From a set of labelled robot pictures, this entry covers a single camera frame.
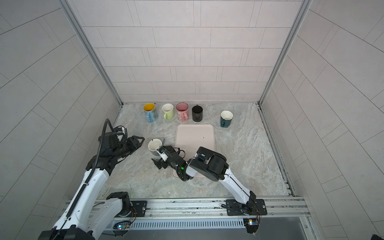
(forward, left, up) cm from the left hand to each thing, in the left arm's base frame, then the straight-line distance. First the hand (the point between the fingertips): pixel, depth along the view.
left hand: (146, 138), depth 78 cm
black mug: (+26, -26, -10) cm, 38 cm away
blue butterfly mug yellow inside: (+25, +5, -8) cm, 26 cm away
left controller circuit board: (-37, +6, -13) cm, 40 cm away
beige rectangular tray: (+10, -21, -17) cm, 29 cm away
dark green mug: (+21, -45, -8) cm, 51 cm away
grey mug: (+1, -2, -9) cm, 9 cm away
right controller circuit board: (-36, -52, -16) cm, 65 cm away
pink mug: (+28, -16, -9) cm, 34 cm away
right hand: (-1, -3, -17) cm, 17 cm away
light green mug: (+27, -6, -9) cm, 29 cm away
